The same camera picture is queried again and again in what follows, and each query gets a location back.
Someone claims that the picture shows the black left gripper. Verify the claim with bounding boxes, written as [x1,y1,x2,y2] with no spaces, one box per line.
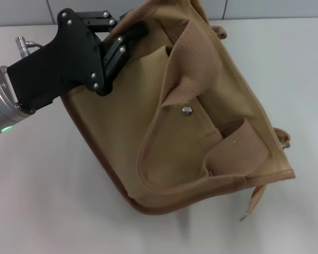
[6,9,149,114]

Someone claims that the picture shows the khaki canvas food bag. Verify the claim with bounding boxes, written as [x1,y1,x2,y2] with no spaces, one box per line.
[60,0,296,222]

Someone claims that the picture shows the left gripper silver connector cable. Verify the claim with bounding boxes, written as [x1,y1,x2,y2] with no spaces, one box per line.
[15,36,46,55]

